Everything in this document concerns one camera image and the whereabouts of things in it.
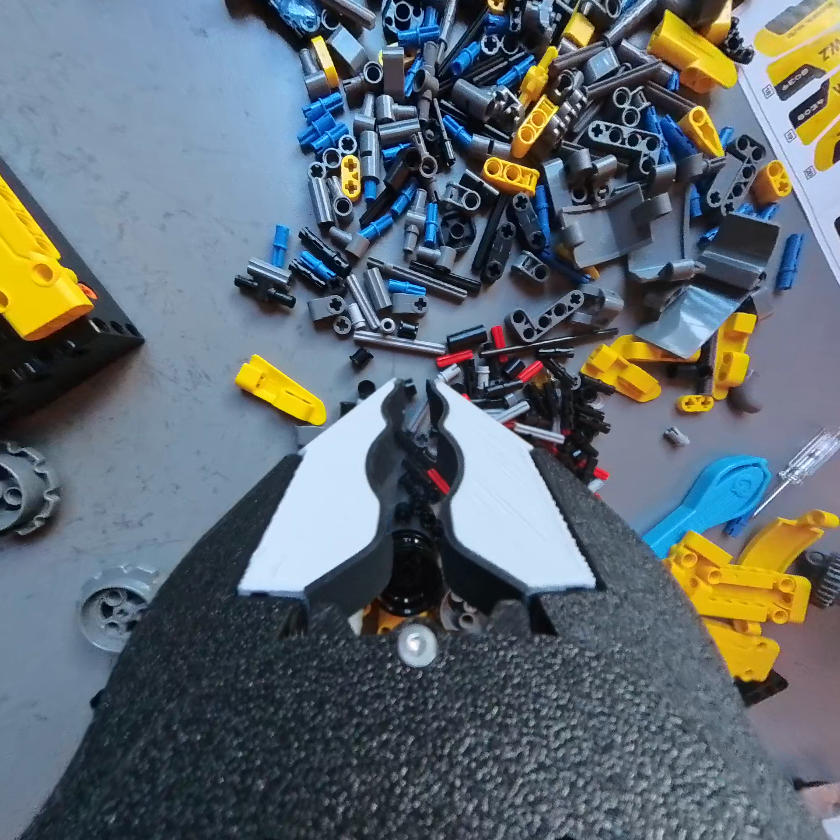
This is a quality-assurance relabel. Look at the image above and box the black frame piece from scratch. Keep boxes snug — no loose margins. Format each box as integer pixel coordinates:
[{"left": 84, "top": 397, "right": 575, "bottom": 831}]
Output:
[{"left": 735, "top": 669, "right": 788, "bottom": 706}]

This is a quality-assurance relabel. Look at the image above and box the yellow curved panel piece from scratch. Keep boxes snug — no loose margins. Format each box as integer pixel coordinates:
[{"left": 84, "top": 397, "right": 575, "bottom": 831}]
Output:
[{"left": 235, "top": 354, "right": 327, "bottom": 426}]

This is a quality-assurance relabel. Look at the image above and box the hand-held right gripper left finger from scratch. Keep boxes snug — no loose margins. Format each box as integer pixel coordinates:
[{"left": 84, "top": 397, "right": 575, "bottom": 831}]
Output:
[{"left": 236, "top": 377, "right": 417, "bottom": 616}]

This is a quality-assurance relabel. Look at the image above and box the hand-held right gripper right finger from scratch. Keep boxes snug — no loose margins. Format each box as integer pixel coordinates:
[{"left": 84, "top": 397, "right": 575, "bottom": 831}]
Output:
[{"left": 427, "top": 378, "right": 598, "bottom": 603}]

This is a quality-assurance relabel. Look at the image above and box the black toy tyre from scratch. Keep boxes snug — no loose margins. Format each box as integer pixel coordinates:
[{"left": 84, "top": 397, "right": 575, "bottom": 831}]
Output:
[{"left": 381, "top": 532, "right": 442, "bottom": 614}]

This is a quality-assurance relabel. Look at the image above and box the pile of building-block parts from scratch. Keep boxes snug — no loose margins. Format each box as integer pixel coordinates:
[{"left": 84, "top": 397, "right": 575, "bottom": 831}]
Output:
[{"left": 233, "top": 0, "right": 840, "bottom": 686}]

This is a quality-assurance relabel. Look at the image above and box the black gear piece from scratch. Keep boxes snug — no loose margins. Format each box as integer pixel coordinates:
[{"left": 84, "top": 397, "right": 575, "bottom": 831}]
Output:
[{"left": 804, "top": 551, "right": 840, "bottom": 605}]

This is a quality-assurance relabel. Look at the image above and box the blue brick separator tool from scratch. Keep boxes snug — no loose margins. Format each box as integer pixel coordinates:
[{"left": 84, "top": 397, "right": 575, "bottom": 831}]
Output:
[{"left": 642, "top": 456, "right": 773, "bottom": 559}]

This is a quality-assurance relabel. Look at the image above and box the grey toy wheel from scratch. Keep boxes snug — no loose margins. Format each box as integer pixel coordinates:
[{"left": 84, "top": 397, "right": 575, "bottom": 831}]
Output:
[
  {"left": 0, "top": 441, "right": 61, "bottom": 536},
  {"left": 79, "top": 566, "right": 158, "bottom": 654}
]

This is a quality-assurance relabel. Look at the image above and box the yellow black building-block vehicle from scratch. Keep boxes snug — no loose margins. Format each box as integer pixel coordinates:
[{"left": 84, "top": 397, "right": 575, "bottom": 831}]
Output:
[{"left": 0, "top": 157, "right": 145, "bottom": 421}]

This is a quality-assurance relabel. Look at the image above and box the yellow sticker sheet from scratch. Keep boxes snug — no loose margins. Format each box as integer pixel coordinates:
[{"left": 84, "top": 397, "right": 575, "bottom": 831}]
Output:
[{"left": 735, "top": 0, "right": 840, "bottom": 283}]

